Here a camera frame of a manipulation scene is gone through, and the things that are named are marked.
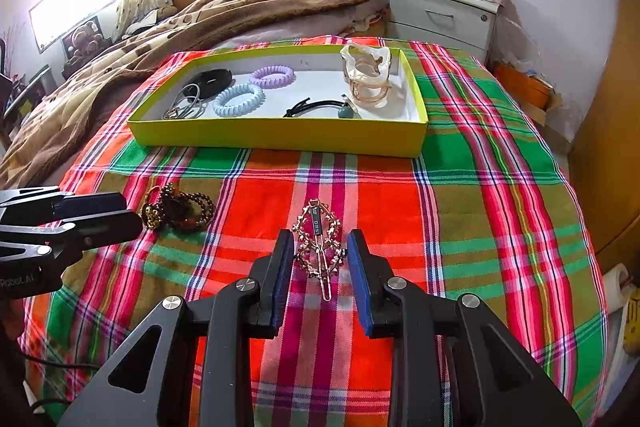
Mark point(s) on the yellow-green cardboard box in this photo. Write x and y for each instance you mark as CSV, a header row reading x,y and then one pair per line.
x,y
275,134

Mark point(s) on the grey nightstand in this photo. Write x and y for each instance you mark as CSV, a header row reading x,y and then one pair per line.
x,y
440,17

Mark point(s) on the paper towel roll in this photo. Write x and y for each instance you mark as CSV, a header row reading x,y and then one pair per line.
x,y
616,284

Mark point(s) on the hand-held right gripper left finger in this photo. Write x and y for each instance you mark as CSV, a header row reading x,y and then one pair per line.
x,y
284,277

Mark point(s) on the pink hair claw clip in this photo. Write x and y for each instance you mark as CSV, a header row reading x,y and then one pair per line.
x,y
367,94

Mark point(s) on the wooden door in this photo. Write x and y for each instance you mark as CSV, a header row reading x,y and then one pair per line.
x,y
615,107

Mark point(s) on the brown patterned blanket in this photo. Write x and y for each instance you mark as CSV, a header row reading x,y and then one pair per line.
x,y
150,42

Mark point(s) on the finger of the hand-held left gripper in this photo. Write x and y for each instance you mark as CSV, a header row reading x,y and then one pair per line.
x,y
95,202
110,227

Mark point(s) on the orange box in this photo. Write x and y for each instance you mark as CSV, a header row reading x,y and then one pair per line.
x,y
525,89

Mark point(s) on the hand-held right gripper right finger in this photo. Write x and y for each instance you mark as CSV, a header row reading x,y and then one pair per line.
x,y
359,282

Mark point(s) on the black hair band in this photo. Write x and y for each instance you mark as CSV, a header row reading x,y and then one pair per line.
x,y
215,79

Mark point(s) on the gold hair clip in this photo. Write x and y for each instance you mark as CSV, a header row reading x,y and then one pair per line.
x,y
317,227

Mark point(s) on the window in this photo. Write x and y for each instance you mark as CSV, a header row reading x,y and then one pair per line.
x,y
70,12

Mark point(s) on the brown teddy bear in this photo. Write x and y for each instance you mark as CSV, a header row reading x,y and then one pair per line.
x,y
82,39

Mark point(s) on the plaid bed cloth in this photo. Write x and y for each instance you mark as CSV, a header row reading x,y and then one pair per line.
x,y
475,207

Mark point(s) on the cluttered grey shelf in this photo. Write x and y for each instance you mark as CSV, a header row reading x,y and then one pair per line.
x,y
30,102

